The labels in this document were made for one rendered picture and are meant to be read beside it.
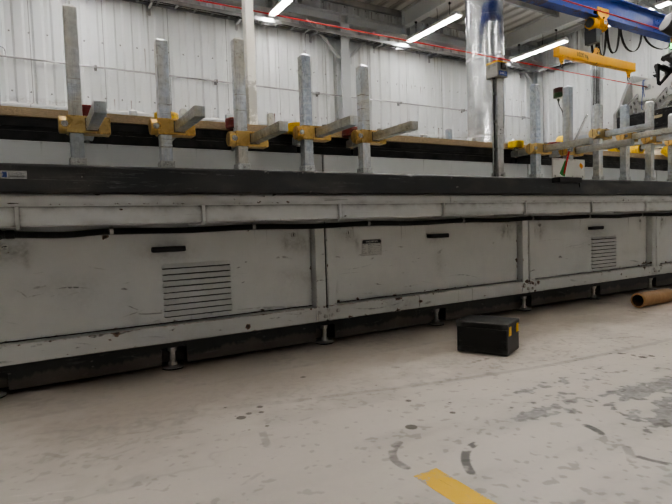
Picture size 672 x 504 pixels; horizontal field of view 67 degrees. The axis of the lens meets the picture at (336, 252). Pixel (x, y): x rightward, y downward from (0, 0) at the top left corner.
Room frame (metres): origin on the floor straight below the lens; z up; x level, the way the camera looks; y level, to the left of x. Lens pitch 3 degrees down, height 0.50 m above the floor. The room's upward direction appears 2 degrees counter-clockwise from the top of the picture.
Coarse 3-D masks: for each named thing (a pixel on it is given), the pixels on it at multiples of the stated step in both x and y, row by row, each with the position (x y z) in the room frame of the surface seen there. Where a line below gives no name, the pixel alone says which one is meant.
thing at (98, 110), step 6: (96, 102) 1.28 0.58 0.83; (102, 102) 1.29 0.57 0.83; (90, 108) 1.35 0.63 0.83; (96, 108) 1.28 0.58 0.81; (102, 108) 1.29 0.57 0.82; (90, 114) 1.36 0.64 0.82; (96, 114) 1.30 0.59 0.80; (102, 114) 1.30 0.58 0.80; (90, 120) 1.37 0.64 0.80; (96, 120) 1.37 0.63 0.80; (102, 120) 1.37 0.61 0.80; (90, 126) 1.44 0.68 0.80; (96, 126) 1.44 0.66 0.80; (84, 138) 1.62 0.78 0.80; (90, 138) 1.62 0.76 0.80
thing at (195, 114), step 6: (192, 108) 1.42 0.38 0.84; (198, 108) 1.41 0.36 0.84; (204, 108) 1.42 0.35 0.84; (186, 114) 1.48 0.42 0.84; (192, 114) 1.42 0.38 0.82; (198, 114) 1.41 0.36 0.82; (204, 114) 1.42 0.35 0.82; (180, 120) 1.54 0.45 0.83; (186, 120) 1.48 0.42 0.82; (192, 120) 1.46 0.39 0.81; (198, 120) 1.46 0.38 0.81; (180, 126) 1.54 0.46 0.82; (186, 126) 1.54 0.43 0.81; (174, 138) 1.73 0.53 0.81
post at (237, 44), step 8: (232, 40) 1.73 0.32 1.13; (240, 40) 1.73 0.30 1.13; (232, 48) 1.73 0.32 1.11; (240, 48) 1.73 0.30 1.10; (232, 56) 1.74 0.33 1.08; (240, 56) 1.73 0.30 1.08; (232, 64) 1.74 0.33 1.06; (240, 64) 1.73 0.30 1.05; (232, 72) 1.74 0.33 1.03; (240, 72) 1.73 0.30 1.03; (232, 80) 1.74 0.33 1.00; (240, 80) 1.73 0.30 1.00; (232, 88) 1.75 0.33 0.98; (240, 88) 1.73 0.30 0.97; (240, 96) 1.73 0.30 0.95; (240, 104) 1.73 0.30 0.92; (240, 112) 1.73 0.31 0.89; (240, 120) 1.73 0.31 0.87; (240, 128) 1.72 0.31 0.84; (240, 152) 1.72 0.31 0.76; (240, 160) 1.72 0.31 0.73; (248, 160) 1.74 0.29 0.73
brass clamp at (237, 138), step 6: (228, 132) 1.72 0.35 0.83; (234, 132) 1.72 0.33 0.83; (240, 132) 1.72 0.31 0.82; (246, 132) 1.73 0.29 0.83; (252, 132) 1.74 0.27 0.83; (228, 138) 1.72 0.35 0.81; (234, 138) 1.70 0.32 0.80; (240, 138) 1.72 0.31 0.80; (246, 138) 1.73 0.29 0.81; (228, 144) 1.72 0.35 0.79; (234, 144) 1.72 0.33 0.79; (240, 144) 1.72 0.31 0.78; (246, 144) 1.73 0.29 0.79; (252, 144) 1.74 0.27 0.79; (258, 144) 1.75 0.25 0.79; (264, 144) 1.76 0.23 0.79
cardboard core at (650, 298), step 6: (666, 288) 2.90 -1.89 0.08; (636, 294) 2.76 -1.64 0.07; (642, 294) 2.74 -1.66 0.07; (648, 294) 2.76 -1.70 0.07; (654, 294) 2.78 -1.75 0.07; (660, 294) 2.81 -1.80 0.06; (666, 294) 2.83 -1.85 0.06; (636, 300) 2.80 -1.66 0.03; (642, 300) 2.83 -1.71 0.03; (648, 300) 2.74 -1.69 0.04; (654, 300) 2.77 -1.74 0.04; (660, 300) 2.80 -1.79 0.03; (666, 300) 2.84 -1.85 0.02; (636, 306) 2.76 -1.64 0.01; (642, 306) 2.73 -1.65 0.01
